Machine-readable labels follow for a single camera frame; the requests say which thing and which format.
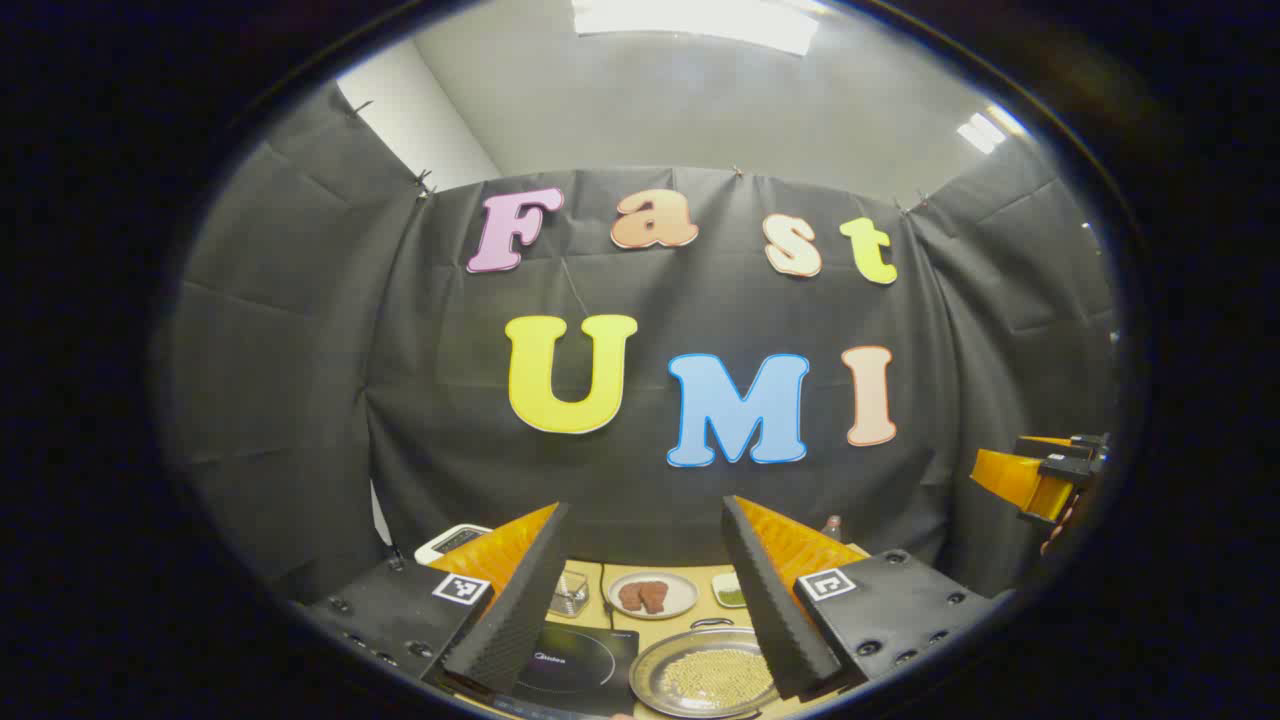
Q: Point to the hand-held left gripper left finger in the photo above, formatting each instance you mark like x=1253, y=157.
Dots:
x=520, y=610

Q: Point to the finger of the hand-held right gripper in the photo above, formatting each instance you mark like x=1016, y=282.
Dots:
x=1010, y=480
x=1045, y=442

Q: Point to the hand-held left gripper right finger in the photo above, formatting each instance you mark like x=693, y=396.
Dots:
x=775, y=620

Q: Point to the black induction cooktop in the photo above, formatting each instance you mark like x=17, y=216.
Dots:
x=570, y=670

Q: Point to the pile of soybeans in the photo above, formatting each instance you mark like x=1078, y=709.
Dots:
x=715, y=678

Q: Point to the heap of green beans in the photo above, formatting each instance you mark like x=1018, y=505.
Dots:
x=732, y=597

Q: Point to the white divided dish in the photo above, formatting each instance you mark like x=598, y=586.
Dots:
x=728, y=582

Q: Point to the white round plate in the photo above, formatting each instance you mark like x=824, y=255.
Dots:
x=680, y=595

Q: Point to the white toaster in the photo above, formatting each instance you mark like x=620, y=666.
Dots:
x=445, y=545

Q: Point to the clear water bottle red label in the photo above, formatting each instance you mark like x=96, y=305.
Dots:
x=832, y=528

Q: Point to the brown meat slice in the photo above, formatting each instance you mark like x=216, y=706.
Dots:
x=630, y=598
x=654, y=596

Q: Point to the small ceiling light panel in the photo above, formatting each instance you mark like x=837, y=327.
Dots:
x=985, y=130

